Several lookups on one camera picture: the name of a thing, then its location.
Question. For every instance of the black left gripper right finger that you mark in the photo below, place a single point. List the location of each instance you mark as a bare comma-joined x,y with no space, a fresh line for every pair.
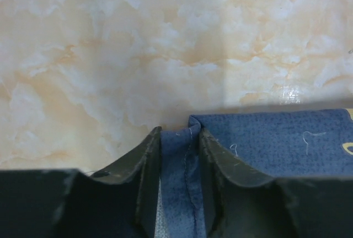
241,201

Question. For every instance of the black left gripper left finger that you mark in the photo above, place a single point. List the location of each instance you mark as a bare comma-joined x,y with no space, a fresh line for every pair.
120,200

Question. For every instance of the grey-blue pillowcase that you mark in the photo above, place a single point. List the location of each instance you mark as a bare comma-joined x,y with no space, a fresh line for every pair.
281,144

